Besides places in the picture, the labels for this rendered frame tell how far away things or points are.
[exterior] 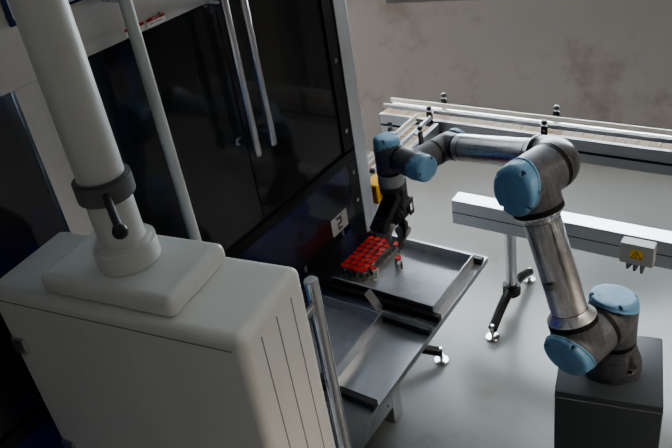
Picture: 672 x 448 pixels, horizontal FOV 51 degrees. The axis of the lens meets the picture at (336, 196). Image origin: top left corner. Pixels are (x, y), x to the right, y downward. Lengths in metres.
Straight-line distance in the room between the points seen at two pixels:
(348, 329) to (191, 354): 0.98
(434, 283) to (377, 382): 0.41
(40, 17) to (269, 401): 0.61
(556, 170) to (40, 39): 1.08
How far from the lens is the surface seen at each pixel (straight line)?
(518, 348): 3.19
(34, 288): 1.25
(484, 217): 3.09
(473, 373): 3.08
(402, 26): 4.41
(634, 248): 2.87
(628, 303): 1.84
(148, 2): 1.53
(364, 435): 2.71
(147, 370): 1.16
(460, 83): 4.45
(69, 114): 1.02
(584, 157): 2.76
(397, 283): 2.12
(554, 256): 1.66
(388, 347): 1.92
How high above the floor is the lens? 2.18
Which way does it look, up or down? 30 degrees down
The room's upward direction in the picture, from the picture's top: 10 degrees counter-clockwise
